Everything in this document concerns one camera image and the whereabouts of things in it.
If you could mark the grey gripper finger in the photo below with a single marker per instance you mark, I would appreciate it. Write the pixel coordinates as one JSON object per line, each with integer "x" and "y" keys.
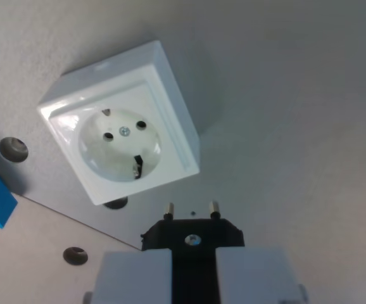
{"x": 252, "y": 275}
{"x": 132, "y": 278}

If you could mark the black two-pin power plug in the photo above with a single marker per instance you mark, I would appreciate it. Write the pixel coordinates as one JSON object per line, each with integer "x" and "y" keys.
{"x": 162, "y": 234}

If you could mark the white wall socket box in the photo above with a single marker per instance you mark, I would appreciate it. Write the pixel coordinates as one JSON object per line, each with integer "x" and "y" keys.
{"x": 157, "y": 92}

